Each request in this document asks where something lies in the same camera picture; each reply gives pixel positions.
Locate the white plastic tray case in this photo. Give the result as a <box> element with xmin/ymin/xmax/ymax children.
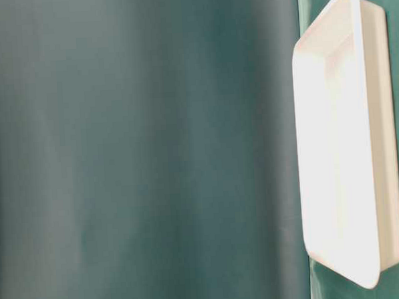
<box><xmin>292</xmin><ymin>0</ymin><xmax>399</xmax><ymax>289</ymax></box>

